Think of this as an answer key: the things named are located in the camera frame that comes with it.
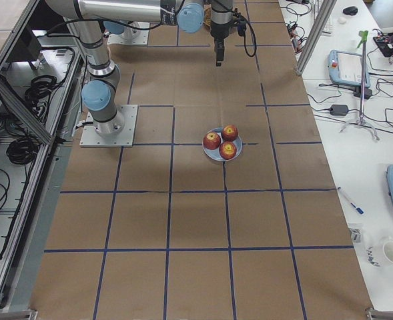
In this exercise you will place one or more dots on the grey blue round plate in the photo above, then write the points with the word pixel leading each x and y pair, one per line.
pixel 218 148

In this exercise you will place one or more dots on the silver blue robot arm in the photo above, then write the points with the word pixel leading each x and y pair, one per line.
pixel 223 19
pixel 84 18

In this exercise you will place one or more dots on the silver stand with green clip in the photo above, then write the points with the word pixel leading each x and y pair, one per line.
pixel 360 121

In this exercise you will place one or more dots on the black computer mouse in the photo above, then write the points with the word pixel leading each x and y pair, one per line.
pixel 350 11

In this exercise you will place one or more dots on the white mug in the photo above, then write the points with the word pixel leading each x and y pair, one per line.
pixel 380 253

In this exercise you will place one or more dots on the black power adapter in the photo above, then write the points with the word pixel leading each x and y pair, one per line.
pixel 339 110

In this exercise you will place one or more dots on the brown grid paper mat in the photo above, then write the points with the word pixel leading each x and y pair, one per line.
pixel 161 231

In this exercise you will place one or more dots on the red apple on plate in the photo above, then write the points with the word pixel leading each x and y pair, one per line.
pixel 211 140
pixel 229 133
pixel 227 150

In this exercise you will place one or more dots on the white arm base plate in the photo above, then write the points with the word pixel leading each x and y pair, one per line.
pixel 119 132
pixel 130 37

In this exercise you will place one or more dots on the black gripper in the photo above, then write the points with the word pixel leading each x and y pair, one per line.
pixel 219 32

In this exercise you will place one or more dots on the blue white pen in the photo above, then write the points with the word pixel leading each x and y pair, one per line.
pixel 357 208

